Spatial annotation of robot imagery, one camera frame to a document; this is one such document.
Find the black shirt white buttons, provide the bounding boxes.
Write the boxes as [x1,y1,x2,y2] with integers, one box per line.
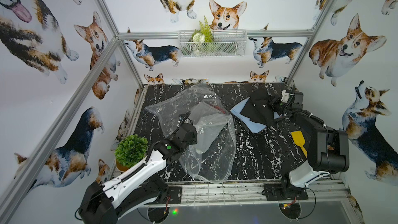
[240,89,276,127]

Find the clear plastic vacuum bag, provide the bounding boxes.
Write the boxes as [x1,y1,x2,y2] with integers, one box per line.
[145,85,236,184]

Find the light blue shirt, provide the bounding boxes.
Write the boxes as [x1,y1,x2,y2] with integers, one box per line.
[231,98,279,133]

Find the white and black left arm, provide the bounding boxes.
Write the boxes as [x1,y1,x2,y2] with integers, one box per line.
[75,112,198,224]

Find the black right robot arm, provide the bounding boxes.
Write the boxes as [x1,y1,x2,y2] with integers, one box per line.
[269,90,349,191]

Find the red garment in bag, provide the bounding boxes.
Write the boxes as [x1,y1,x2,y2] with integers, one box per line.
[213,106,227,114]

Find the yellow plastic spatula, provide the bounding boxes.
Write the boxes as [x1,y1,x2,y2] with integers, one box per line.
[291,131,307,158]

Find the green potted plant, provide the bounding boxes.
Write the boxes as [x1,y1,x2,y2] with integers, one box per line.
[115,135,148,172]

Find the fern and white flower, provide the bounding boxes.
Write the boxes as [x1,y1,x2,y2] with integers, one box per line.
[190,17,215,56]

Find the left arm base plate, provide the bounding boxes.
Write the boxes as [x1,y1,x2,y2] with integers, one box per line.
[162,186,182,204]

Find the white wire wall basket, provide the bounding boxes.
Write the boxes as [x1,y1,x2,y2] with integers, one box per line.
[178,30,248,57]

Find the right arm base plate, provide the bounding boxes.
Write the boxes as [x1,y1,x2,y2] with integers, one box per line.
[262,184,308,201]

